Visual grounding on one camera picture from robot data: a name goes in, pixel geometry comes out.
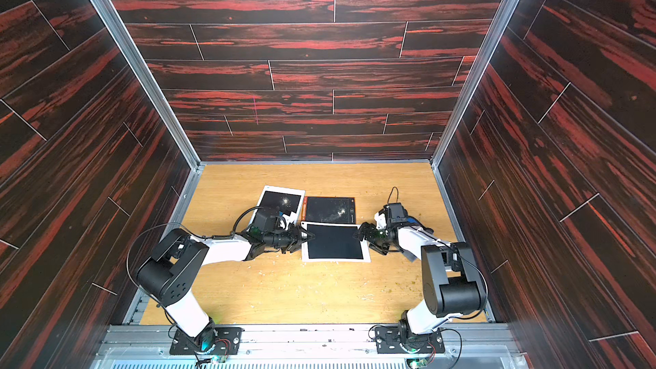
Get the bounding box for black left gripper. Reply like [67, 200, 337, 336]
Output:
[263, 224, 316, 254]

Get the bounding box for dark grey wiping cloth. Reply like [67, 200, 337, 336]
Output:
[396, 218, 437, 261]

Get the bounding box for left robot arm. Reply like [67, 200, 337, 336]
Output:
[136, 224, 315, 351]

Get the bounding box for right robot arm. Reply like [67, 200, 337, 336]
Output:
[357, 223, 487, 339]

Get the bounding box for red drawing tablet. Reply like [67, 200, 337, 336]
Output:
[303, 196, 355, 224]

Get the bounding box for white teal drawing tablet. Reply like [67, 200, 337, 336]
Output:
[257, 186, 305, 227]

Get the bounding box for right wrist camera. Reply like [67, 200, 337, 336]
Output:
[383, 203, 408, 228]

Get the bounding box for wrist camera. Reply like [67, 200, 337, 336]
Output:
[250, 207, 280, 234]
[383, 203, 408, 228]

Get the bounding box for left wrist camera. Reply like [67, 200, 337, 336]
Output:
[250, 207, 280, 234]

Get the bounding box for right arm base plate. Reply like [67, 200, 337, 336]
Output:
[368, 325, 445, 355]

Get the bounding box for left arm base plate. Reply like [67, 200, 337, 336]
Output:
[169, 326, 244, 357]

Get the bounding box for aluminium front rail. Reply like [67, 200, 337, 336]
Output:
[91, 323, 530, 368]

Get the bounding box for aluminium frame right post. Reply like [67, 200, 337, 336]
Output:
[432, 0, 520, 176]

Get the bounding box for aluminium frame post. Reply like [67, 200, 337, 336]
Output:
[90, 0, 201, 171]
[432, 0, 520, 176]

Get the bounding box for aluminium frame left post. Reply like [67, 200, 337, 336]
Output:
[90, 0, 201, 171]

